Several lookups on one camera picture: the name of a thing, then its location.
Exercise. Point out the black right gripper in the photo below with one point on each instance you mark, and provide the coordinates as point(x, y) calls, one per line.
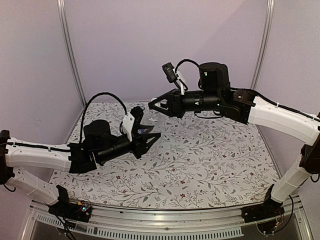
point(176, 109)

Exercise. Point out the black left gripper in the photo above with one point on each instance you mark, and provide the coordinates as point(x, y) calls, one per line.
point(140, 142)

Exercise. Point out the clear Pepsi plastic bottle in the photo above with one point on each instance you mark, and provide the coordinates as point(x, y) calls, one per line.
point(147, 122)

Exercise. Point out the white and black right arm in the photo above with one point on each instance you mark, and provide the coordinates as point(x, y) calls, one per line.
point(248, 106)

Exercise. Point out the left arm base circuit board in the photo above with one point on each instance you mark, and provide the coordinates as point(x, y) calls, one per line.
point(80, 211)

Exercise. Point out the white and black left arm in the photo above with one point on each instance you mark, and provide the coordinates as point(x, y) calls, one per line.
point(99, 146)

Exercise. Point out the floral patterned table mat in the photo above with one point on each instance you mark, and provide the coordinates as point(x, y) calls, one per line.
point(196, 163)

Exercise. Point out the left wrist camera on white mount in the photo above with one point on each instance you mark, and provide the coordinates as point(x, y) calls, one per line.
point(130, 120)

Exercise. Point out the wrist camera on white mount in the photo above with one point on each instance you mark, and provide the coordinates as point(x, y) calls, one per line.
point(175, 77)
point(130, 120)

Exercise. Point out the right wrist camera on white mount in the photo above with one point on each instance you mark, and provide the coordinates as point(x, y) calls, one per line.
point(175, 77)

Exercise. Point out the aluminium front frame rail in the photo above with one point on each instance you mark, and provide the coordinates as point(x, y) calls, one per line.
point(109, 222)

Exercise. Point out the aluminium corner post left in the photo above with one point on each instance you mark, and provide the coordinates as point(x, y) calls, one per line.
point(62, 12)

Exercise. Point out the aluminium corner post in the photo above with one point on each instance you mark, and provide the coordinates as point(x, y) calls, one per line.
point(264, 43)
point(62, 12)

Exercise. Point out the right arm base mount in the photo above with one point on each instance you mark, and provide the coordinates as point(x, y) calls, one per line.
point(267, 209)

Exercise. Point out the aluminium corner post right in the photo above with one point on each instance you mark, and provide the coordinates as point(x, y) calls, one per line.
point(264, 43)

